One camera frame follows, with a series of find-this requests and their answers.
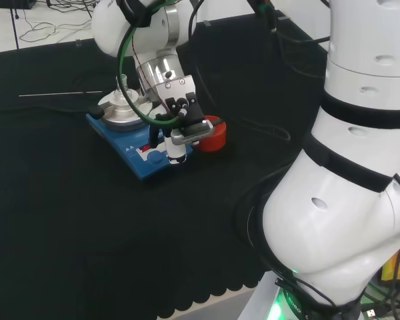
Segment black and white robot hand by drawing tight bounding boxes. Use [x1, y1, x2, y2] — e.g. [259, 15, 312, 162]
[149, 125, 194, 167]

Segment heater with blue base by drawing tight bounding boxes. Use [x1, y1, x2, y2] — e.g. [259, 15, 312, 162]
[85, 89, 195, 183]

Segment red ribbed plastic cup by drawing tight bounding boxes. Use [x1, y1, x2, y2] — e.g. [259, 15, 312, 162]
[195, 115, 227, 153]

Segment clear round-bottom glass flask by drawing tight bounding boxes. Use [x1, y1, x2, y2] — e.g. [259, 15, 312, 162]
[111, 75, 137, 105]

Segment black bench cloth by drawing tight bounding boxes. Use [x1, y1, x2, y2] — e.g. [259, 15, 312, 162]
[0, 9, 331, 320]

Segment thin steel probe rod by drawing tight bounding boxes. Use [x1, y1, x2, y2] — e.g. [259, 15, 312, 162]
[18, 89, 104, 98]

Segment yellow stop button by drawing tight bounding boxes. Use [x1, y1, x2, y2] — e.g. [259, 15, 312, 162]
[381, 238, 400, 291]

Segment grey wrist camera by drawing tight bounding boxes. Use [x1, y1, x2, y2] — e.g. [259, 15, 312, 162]
[171, 119, 216, 147]

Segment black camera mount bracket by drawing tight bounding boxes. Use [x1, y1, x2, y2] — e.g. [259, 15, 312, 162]
[156, 92, 206, 129]

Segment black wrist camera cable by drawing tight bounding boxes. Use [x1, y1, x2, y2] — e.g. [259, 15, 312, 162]
[185, 0, 291, 143]

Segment green cable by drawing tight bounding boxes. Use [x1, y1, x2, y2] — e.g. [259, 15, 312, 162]
[117, 0, 185, 127]

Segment black cables at arm base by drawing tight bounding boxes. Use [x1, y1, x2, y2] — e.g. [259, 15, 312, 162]
[232, 171, 354, 316]

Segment thin cable on floor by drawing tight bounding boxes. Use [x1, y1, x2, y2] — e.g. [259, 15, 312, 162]
[17, 6, 95, 45]

